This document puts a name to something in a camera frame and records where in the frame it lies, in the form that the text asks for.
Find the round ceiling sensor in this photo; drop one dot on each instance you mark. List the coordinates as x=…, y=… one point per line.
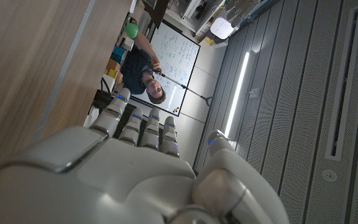
x=329, y=175

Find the white small box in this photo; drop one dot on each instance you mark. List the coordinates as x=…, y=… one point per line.
x=107, y=82

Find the blue cube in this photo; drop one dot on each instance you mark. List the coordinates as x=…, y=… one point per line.
x=117, y=55

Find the whiteboard with black frame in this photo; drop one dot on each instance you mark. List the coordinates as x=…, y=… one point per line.
x=179, y=53

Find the long grey pole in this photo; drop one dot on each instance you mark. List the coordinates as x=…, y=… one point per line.
x=185, y=87

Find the long ceiling vent slot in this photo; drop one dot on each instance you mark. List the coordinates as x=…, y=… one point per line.
x=343, y=84

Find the colourful stacking toy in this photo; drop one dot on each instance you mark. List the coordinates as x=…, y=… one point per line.
x=117, y=76

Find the long ceiling light strip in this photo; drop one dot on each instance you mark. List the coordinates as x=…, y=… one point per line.
x=236, y=93

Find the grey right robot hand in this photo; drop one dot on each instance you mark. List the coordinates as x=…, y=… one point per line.
x=104, y=180

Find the brown wooden block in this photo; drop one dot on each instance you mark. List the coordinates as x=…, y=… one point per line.
x=113, y=64

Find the seated person in dark shirt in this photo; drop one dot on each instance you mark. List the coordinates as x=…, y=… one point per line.
x=134, y=71

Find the white square ceiling device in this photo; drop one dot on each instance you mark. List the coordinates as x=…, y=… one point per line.
x=222, y=28

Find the small white cube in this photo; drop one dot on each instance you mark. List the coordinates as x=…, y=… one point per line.
x=127, y=43

